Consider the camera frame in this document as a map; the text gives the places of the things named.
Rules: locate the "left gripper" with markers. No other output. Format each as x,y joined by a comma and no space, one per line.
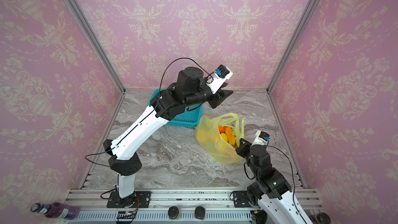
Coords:
218,97

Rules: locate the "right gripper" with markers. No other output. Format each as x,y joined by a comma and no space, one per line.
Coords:
244,149

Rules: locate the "yellow-green plastic bag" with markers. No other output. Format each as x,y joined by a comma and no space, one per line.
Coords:
208,136

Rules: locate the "orange fruit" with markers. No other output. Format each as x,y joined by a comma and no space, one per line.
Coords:
222,129

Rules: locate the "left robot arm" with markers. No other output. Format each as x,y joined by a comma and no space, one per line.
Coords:
190,89

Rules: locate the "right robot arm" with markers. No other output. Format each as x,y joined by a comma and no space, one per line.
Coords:
271,192

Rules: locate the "peach fruit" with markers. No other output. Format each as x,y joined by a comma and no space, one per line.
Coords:
230,136

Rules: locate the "yellow banana fruit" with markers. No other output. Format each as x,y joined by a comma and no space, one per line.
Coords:
224,137

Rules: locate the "teal plastic basket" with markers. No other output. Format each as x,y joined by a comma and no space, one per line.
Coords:
186,116

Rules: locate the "right black knob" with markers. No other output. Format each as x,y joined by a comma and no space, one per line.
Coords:
200,213

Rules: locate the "black knob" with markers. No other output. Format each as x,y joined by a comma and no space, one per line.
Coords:
200,213
174,212

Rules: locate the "left black knob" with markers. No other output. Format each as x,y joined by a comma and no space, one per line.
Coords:
174,212

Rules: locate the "dark jar bottom right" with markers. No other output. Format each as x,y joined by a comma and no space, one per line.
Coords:
320,218

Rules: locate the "purple drink bottle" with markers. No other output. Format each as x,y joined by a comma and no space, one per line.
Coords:
56,210

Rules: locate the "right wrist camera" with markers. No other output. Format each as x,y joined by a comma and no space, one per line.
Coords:
262,138

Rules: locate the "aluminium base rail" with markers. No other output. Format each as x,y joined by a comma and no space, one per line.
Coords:
223,206

